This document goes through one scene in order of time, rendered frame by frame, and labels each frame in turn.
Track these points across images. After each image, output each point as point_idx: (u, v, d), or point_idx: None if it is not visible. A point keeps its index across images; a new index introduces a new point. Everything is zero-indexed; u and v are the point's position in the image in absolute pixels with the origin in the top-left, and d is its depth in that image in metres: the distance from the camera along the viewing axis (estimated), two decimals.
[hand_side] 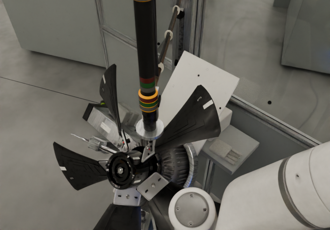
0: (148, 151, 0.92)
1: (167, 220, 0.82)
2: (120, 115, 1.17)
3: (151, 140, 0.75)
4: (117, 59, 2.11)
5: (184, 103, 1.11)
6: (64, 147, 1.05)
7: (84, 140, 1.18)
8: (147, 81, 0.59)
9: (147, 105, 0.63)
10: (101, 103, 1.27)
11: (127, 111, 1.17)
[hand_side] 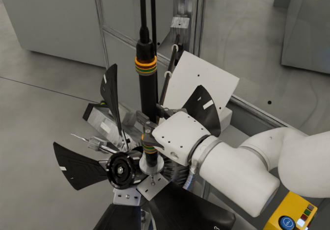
0: (150, 184, 0.90)
1: (106, 227, 0.94)
2: (120, 115, 1.17)
3: None
4: (117, 59, 2.11)
5: (184, 103, 1.11)
6: (117, 83, 0.94)
7: (84, 140, 1.18)
8: None
9: (149, 147, 0.73)
10: (101, 103, 1.27)
11: (127, 111, 1.17)
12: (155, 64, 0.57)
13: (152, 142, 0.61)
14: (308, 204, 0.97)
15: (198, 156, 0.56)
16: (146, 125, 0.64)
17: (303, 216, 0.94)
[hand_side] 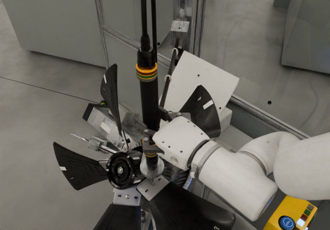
0: (150, 184, 0.90)
1: (106, 227, 0.94)
2: (120, 115, 1.17)
3: None
4: (117, 59, 2.11)
5: (184, 103, 1.11)
6: (117, 83, 0.94)
7: (84, 140, 1.18)
8: None
9: None
10: (101, 103, 1.27)
11: (127, 111, 1.17)
12: (155, 70, 0.58)
13: (153, 149, 0.62)
14: (308, 204, 0.97)
15: (198, 161, 0.57)
16: (145, 133, 0.64)
17: (303, 216, 0.94)
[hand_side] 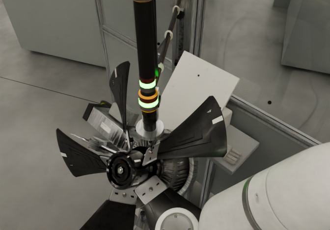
0: (148, 188, 0.91)
1: (99, 221, 0.96)
2: (120, 115, 1.17)
3: (151, 142, 0.75)
4: (117, 59, 2.11)
5: (184, 103, 1.11)
6: (127, 82, 0.91)
7: (84, 140, 1.18)
8: (147, 81, 0.59)
9: (147, 105, 0.63)
10: (101, 103, 1.27)
11: (127, 111, 1.17)
12: None
13: None
14: None
15: None
16: None
17: None
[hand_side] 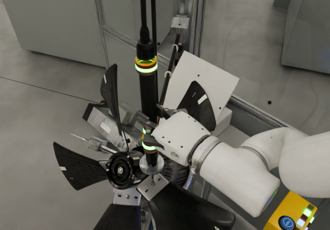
0: (127, 193, 0.95)
1: (81, 161, 1.03)
2: (120, 115, 1.17)
3: (152, 174, 0.85)
4: (117, 59, 2.11)
5: None
6: None
7: (84, 140, 1.18)
8: None
9: (149, 147, 0.73)
10: (101, 103, 1.27)
11: (127, 111, 1.17)
12: (155, 64, 0.57)
13: (153, 142, 0.61)
14: (308, 204, 0.97)
15: (199, 156, 0.56)
16: (147, 125, 0.64)
17: (303, 216, 0.94)
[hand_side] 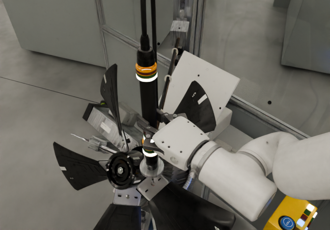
0: (127, 193, 0.95)
1: (81, 161, 1.03)
2: (120, 115, 1.17)
3: None
4: (117, 59, 2.11)
5: None
6: None
7: (84, 140, 1.18)
8: None
9: (149, 151, 0.74)
10: (101, 103, 1.27)
11: (127, 111, 1.17)
12: (155, 70, 0.58)
13: (152, 147, 0.62)
14: (308, 204, 0.97)
15: (198, 161, 0.57)
16: (147, 130, 0.65)
17: (303, 216, 0.94)
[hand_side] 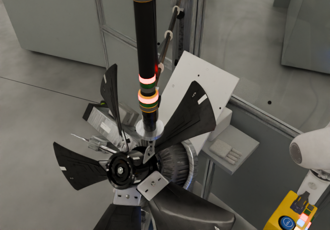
0: (127, 193, 0.95)
1: (81, 161, 1.03)
2: (120, 115, 1.17)
3: (151, 141, 0.75)
4: (117, 59, 2.11)
5: None
6: (194, 136, 0.77)
7: (84, 140, 1.18)
8: (147, 81, 0.59)
9: (147, 105, 0.63)
10: (101, 103, 1.27)
11: (127, 111, 1.17)
12: None
13: (301, 197, 0.72)
14: (308, 204, 0.97)
15: None
16: (295, 202, 0.76)
17: (303, 216, 0.94)
